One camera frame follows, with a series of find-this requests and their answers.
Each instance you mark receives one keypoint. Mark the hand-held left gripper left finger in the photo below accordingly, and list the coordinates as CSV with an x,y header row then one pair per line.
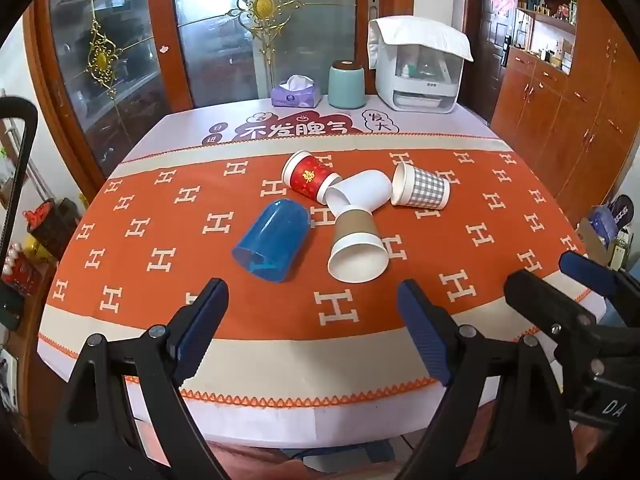
x,y
200,332

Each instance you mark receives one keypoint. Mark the blue plastic cup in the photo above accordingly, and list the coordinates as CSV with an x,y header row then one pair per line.
x,y
275,237

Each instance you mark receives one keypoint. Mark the grey checked paper cup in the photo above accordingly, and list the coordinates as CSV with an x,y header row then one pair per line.
x,y
422,187

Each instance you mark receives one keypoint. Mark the purple tissue box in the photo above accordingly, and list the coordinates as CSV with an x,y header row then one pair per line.
x,y
295,94

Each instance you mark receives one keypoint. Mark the red paper cup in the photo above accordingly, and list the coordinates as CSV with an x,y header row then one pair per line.
x,y
310,177

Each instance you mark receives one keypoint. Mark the dark basket with red items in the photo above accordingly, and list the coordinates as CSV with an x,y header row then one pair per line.
x,y
50,227

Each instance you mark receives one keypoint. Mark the teal canister with brown lid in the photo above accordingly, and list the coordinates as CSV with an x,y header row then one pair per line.
x,y
346,85

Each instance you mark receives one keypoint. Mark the white cup with brown sleeve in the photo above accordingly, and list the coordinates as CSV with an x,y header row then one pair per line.
x,y
356,255

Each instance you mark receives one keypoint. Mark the blue bag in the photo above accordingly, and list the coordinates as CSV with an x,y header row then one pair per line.
x,y
602,222

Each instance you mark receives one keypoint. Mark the black metal frame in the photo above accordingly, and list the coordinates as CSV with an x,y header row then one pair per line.
x,y
25,160

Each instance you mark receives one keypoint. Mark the dark wooden entry door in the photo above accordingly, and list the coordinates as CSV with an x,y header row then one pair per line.
x,y
482,60

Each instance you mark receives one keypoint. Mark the white countertop appliance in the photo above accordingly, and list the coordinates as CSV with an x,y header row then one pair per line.
x,y
425,87

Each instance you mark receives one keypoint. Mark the glass sliding door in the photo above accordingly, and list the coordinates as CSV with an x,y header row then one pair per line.
x,y
215,50
135,85

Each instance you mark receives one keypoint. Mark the orange patterned tablecloth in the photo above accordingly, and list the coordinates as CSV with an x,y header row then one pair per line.
x,y
150,230
210,122

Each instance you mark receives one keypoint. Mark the cardboard box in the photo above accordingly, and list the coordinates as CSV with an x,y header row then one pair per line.
x,y
592,242

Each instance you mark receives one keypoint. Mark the wooden wall cabinet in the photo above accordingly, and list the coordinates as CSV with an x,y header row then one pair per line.
x,y
575,125

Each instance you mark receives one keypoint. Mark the white folded cloth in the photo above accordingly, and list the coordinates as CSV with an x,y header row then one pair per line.
x,y
420,32

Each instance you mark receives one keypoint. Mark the plain white paper cup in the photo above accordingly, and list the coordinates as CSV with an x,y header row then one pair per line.
x,y
362,189

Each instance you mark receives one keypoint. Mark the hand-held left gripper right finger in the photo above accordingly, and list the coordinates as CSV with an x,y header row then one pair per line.
x,y
425,332

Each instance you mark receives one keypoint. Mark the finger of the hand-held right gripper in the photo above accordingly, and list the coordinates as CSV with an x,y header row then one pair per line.
x,y
542,300
587,267

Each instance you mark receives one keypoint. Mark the gold door ornament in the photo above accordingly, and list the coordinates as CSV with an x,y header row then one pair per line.
x,y
262,5
102,57

